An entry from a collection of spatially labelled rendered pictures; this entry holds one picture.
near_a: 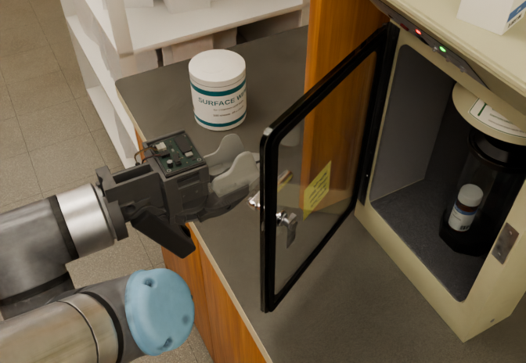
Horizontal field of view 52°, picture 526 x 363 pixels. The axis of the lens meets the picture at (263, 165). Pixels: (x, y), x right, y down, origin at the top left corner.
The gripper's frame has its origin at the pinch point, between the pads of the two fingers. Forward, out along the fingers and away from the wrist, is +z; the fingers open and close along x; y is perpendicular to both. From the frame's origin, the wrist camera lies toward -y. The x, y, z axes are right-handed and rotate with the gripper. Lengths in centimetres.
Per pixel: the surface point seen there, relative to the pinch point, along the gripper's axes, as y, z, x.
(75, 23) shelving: -81, 6, 196
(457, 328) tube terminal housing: -35.3, 27.2, -18.8
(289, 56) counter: -37, 45, 68
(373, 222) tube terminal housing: -33.0, 27.2, 5.3
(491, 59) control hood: 20.0, 16.1, -15.4
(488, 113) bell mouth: 3.1, 29.5, -8.3
